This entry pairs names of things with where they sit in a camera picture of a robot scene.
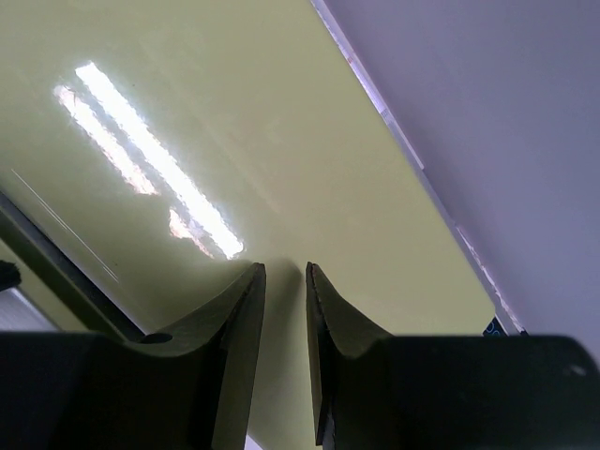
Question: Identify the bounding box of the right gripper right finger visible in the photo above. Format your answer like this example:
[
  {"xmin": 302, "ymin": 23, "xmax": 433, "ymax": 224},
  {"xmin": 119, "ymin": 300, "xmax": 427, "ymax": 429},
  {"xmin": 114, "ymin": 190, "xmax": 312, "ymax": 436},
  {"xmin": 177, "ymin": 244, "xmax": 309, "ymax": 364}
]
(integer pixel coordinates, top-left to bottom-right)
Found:
[{"xmin": 306, "ymin": 263, "xmax": 599, "ymax": 449}]

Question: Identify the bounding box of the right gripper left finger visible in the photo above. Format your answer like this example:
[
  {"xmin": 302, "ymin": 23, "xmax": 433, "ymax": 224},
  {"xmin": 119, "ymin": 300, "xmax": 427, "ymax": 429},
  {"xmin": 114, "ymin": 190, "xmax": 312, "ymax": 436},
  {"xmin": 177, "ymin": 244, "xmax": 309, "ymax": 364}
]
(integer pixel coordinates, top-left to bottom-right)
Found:
[{"xmin": 1, "ymin": 263, "xmax": 266, "ymax": 449}]

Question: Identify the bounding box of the right blue corner label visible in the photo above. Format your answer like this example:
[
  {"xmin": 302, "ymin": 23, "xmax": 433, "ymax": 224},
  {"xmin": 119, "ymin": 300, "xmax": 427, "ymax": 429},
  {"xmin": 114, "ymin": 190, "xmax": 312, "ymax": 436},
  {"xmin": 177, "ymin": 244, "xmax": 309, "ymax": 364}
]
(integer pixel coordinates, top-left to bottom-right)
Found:
[{"xmin": 482, "ymin": 317, "xmax": 507, "ymax": 337}]

